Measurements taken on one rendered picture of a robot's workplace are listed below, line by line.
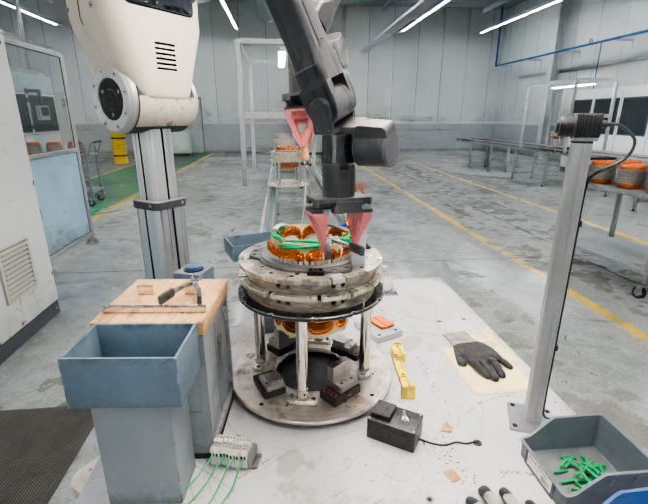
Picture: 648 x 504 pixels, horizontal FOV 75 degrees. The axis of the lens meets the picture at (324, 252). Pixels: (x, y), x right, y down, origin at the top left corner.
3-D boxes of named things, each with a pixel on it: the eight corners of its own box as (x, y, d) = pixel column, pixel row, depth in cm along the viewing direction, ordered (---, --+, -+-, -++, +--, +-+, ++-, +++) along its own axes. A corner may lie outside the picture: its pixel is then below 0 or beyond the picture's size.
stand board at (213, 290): (204, 335, 71) (203, 322, 70) (90, 336, 71) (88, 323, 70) (228, 289, 90) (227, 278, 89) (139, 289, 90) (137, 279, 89)
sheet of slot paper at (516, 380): (549, 390, 98) (549, 389, 98) (472, 396, 97) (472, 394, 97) (488, 328, 127) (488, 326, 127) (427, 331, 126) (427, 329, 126)
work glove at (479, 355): (524, 381, 102) (525, 373, 101) (471, 384, 101) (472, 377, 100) (479, 332, 125) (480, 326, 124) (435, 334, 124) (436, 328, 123)
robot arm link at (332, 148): (332, 127, 74) (315, 127, 69) (368, 127, 70) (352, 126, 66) (332, 167, 76) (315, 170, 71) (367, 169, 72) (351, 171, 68)
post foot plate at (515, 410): (509, 429, 86) (509, 426, 86) (506, 403, 94) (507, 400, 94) (558, 440, 83) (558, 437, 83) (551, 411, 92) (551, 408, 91)
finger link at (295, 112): (322, 151, 93) (321, 109, 93) (316, 142, 86) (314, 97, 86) (293, 153, 94) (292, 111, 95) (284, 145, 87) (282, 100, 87)
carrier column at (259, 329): (265, 366, 104) (261, 289, 98) (255, 366, 104) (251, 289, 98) (266, 361, 107) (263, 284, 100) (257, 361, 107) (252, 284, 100)
